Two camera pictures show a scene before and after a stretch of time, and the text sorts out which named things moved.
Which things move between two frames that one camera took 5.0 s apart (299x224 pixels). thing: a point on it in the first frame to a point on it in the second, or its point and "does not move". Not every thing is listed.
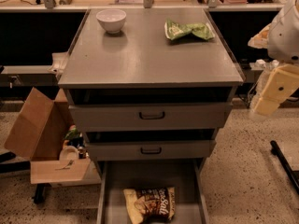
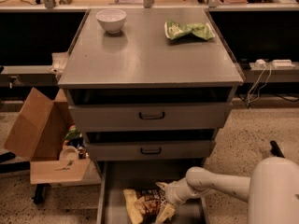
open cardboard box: [38, 133] does not move
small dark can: [80, 152] does not move
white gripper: [285, 37] to [172, 192]
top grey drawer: [92, 109] does not move
